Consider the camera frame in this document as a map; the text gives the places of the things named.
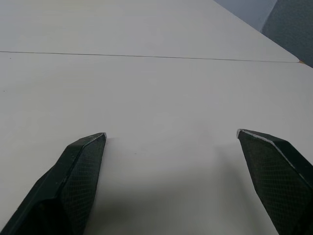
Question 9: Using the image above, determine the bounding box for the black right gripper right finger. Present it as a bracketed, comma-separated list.
[236, 128, 313, 235]

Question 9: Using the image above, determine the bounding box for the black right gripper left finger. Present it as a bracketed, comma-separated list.
[0, 132, 107, 235]

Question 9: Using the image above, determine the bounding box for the grey-blue partition panel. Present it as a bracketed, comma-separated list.
[260, 0, 313, 69]

